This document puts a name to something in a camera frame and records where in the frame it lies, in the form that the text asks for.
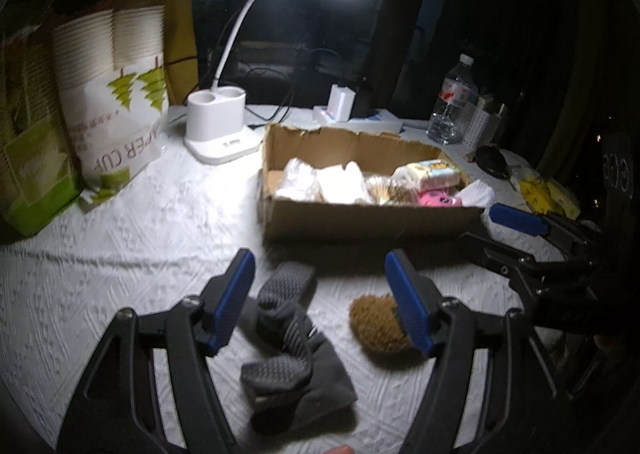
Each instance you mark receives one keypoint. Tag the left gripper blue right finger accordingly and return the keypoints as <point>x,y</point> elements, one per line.
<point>419,305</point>

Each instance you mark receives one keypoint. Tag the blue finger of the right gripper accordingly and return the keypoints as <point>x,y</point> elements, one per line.
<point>498,258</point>
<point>519,220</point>

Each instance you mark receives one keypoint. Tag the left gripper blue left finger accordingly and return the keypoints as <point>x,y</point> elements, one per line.
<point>223,298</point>

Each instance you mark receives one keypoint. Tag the brown plush toy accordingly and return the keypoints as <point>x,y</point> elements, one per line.
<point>376,325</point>

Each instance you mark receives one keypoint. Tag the pink soft toy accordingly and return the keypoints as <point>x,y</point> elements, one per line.
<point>438,199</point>

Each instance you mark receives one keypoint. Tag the grey knit gloves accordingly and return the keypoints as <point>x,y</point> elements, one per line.
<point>303,380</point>

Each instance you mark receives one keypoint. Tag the clear plastic bag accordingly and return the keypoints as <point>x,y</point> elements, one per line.
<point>384,191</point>

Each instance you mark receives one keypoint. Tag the tissue pack with cartoon print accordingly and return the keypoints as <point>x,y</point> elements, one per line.
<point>428,175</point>

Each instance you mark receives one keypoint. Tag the white soft cloth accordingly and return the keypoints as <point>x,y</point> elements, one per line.
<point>343,185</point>

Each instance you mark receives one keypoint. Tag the bubble wrap bundle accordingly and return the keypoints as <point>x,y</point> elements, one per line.
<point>299,182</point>

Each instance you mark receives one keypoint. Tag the black round object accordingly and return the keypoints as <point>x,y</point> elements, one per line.
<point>490,159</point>

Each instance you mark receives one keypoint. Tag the white textured tablecloth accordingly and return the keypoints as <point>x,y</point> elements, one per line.
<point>175,226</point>

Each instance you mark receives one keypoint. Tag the open cardboard box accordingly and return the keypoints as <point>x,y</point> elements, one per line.
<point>375,154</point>

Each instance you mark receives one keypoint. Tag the white perforated organizer basket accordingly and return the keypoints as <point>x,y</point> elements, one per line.
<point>480,121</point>

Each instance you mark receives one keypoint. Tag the clear plastic water bottle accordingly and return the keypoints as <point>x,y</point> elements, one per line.
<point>458,88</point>

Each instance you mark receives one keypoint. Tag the white charger adapter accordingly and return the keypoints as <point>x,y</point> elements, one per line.
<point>340,103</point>

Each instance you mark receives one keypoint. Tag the green paper cup package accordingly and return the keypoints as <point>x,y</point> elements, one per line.
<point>39,169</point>

